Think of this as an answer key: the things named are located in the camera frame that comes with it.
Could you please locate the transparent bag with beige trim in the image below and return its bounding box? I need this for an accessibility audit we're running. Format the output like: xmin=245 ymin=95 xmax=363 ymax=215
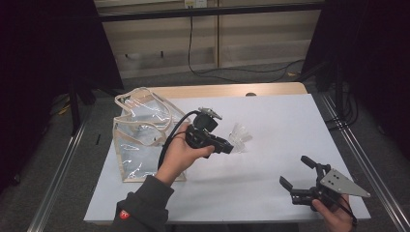
xmin=113 ymin=86 xmax=191 ymax=184

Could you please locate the black wall cable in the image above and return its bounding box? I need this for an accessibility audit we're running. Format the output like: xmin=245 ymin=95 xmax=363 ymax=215
xmin=188 ymin=15 xmax=306 ymax=84

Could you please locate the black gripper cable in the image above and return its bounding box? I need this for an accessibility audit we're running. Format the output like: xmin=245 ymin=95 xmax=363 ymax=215
xmin=332 ymin=192 xmax=359 ymax=226
xmin=157 ymin=109 xmax=202 ymax=171

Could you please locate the black metal stand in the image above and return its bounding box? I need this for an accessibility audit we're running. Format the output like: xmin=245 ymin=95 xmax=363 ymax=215
xmin=68 ymin=76 xmax=98 ymax=136
xmin=333 ymin=54 xmax=346 ymax=121

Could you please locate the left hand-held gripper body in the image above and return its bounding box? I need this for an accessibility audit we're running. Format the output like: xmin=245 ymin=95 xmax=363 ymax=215
xmin=185 ymin=106 xmax=223 ymax=159

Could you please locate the person's right hand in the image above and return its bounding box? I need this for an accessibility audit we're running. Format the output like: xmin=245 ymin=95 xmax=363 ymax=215
xmin=310 ymin=193 xmax=359 ymax=232

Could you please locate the black metal crossbar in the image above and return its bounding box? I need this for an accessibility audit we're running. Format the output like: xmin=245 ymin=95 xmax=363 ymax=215
xmin=96 ymin=2 xmax=327 ymax=23

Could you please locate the black curtain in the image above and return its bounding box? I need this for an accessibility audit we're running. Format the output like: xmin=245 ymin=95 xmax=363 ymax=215
xmin=301 ymin=0 xmax=410 ymax=159
xmin=0 ymin=0 xmax=125 ymax=194

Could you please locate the white wall outlet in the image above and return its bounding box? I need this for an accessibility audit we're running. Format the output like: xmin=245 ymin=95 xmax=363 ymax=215
xmin=184 ymin=0 xmax=208 ymax=9

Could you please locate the white table sheet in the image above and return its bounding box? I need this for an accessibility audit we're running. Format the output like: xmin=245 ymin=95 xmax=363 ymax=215
xmin=83 ymin=94 xmax=371 ymax=224

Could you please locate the person's left hand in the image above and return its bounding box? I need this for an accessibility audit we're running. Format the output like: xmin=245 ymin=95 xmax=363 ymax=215
xmin=155 ymin=124 xmax=216 ymax=188

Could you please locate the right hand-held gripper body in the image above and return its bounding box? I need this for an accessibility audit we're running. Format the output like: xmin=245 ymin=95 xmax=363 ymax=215
xmin=289 ymin=162 xmax=371 ymax=213

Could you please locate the aluminium floor rail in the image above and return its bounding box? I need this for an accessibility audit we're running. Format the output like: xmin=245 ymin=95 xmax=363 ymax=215
xmin=320 ymin=95 xmax=410 ymax=232
xmin=27 ymin=122 xmax=88 ymax=232

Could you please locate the black floor cable bundle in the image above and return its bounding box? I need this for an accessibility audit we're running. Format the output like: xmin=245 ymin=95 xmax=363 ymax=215
xmin=325 ymin=86 xmax=360 ymax=131

